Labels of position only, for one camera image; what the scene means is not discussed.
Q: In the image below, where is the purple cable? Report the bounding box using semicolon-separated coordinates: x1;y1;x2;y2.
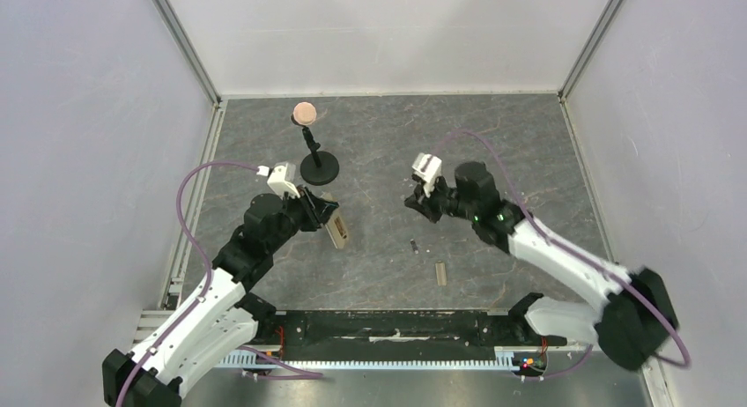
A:
115;161;270;407
443;129;692;369

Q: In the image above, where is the black stand with pink ball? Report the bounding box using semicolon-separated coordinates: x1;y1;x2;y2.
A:
292;101;340;186

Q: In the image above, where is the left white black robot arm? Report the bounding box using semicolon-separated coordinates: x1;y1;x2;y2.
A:
102;187;339;406

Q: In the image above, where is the beige remote control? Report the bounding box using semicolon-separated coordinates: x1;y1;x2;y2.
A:
322;192;349;250

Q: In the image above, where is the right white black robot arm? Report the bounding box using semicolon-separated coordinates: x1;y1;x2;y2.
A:
404;153;682;371

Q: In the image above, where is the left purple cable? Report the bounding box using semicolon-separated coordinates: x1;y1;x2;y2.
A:
115;161;270;407

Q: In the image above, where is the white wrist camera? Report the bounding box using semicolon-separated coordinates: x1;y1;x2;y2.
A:
411;152;442;197
256;162;300;199

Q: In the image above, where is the beige battery cover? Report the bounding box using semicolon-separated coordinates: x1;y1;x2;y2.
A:
434;262;447;286

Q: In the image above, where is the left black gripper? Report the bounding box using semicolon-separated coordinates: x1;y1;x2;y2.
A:
267;184;339;253

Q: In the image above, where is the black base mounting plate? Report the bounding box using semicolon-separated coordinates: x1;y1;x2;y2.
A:
250;309;568;360

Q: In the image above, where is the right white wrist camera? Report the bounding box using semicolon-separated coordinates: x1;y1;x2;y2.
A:
411;152;442;197

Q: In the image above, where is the white slotted cable duct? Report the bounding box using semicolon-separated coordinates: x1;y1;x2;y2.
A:
215;350;521;373

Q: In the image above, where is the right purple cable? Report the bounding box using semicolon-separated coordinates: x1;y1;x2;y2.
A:
443;129;692;369

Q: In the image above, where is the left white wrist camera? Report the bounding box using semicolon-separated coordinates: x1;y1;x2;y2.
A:
256;162;300;199

